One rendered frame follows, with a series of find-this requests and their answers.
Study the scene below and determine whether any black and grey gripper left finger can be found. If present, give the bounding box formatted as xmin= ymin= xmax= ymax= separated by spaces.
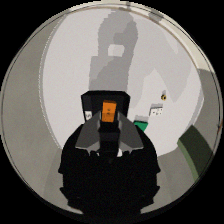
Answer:
xmin=58 ymin=110 xmax=102 ymax=174

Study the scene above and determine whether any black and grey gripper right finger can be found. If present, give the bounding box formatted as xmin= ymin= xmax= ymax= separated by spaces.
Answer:
xmin=116 ymin=111 xmax=161 ymax=174

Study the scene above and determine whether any white domino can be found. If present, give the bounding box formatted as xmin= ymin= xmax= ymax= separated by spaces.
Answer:
xmin=149 ymin=107 xmax=163 ymax=116

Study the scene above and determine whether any orange rectangular block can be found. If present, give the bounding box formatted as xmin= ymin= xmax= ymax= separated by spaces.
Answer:
xmin=102 ymin=100 xmax=116 ymax=122

